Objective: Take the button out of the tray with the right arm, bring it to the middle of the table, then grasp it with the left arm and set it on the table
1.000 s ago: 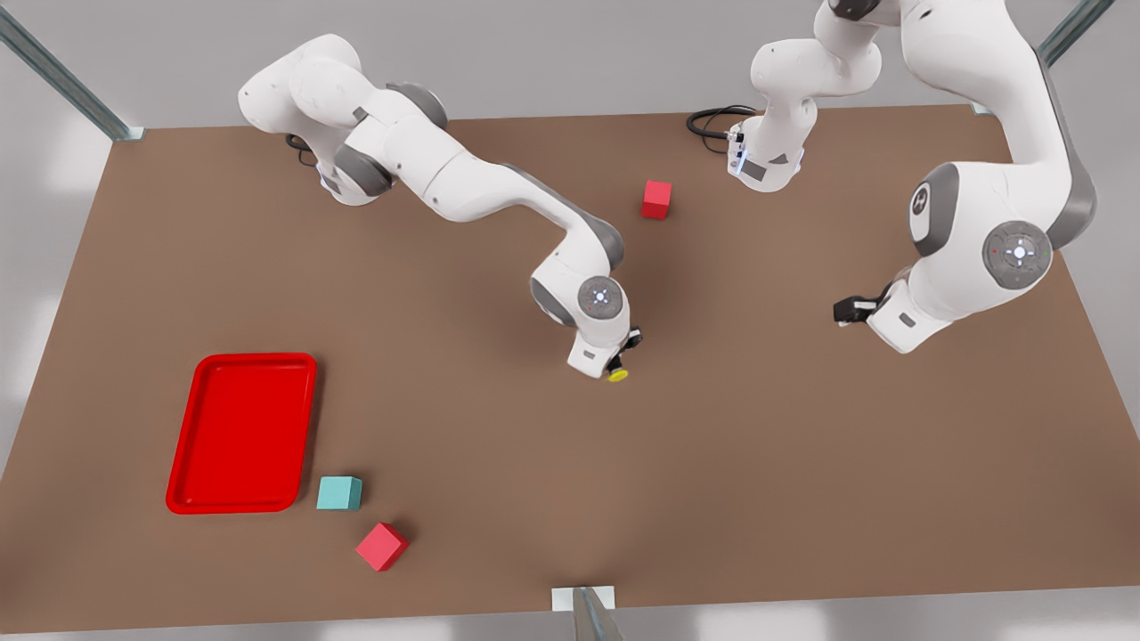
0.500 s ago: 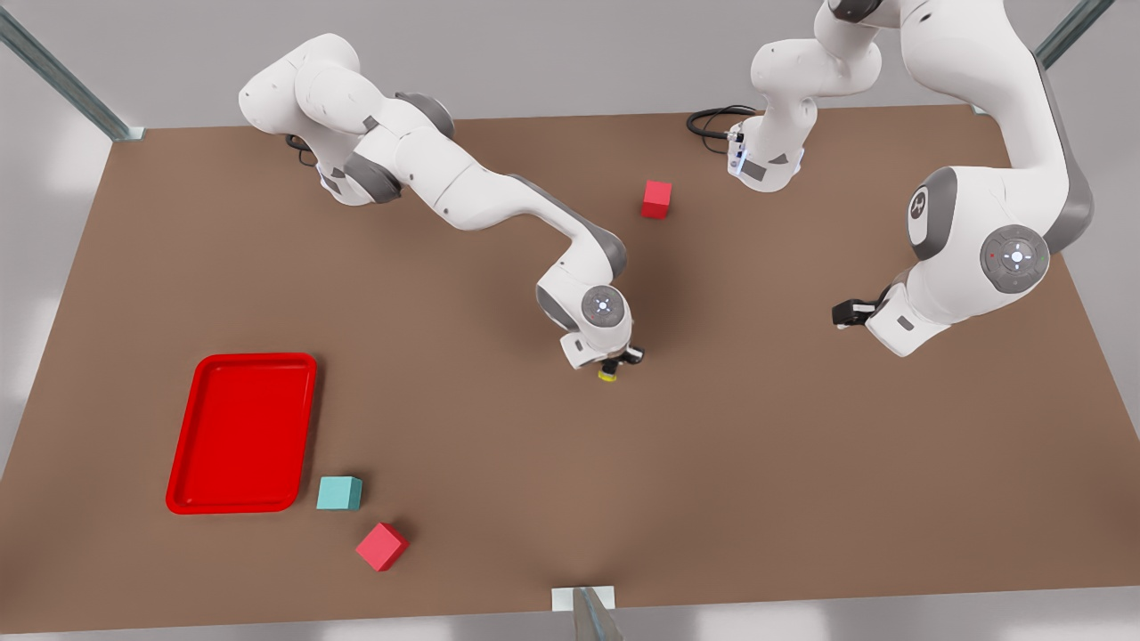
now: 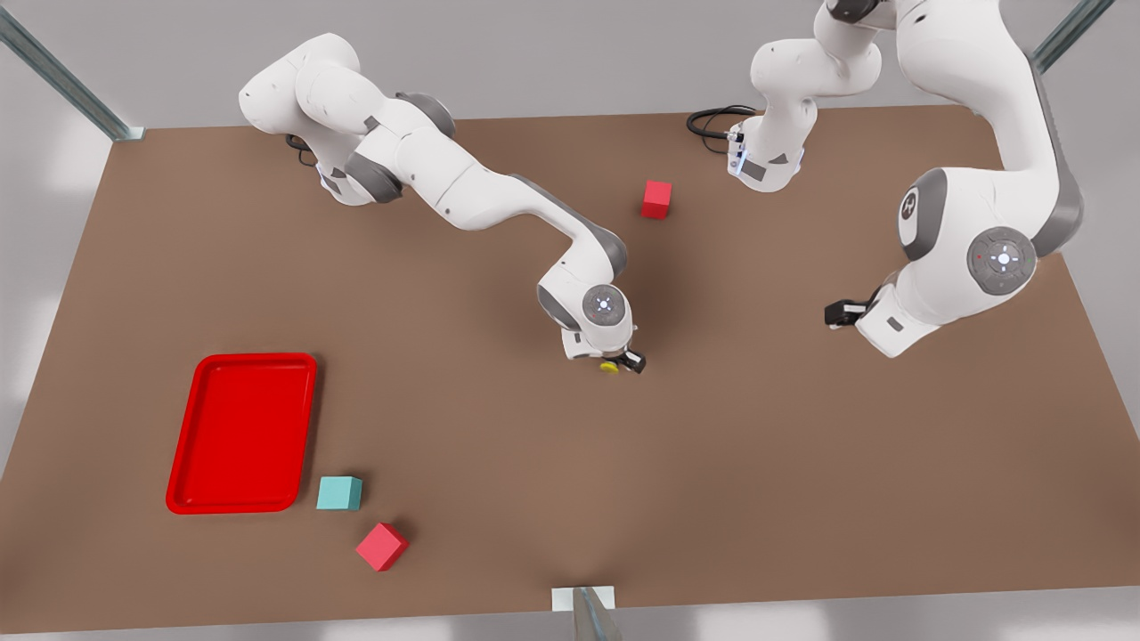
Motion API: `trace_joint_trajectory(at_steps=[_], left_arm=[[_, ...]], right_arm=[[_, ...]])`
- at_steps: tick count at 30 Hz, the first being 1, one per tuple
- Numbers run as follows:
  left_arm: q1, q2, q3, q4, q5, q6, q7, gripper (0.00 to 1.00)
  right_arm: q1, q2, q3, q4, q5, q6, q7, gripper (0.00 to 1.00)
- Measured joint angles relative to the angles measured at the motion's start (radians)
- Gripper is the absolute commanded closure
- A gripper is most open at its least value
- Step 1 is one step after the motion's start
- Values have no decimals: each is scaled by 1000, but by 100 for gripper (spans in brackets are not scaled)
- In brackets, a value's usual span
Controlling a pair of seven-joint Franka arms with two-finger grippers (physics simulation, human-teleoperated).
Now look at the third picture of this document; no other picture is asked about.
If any teal cube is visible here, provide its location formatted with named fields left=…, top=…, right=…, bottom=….
left=316, top=475, right=364, bottom=512

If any red rectangular tray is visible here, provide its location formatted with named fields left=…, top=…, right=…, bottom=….
left=166, top=353, right=319, bottom=515

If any silver frame post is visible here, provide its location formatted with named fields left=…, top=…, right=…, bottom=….
left=0, top=7, right=145, bottom=143
left=551, top=586, right=624, bottom=641
left=1030, top=0, right=1116, bottom=74

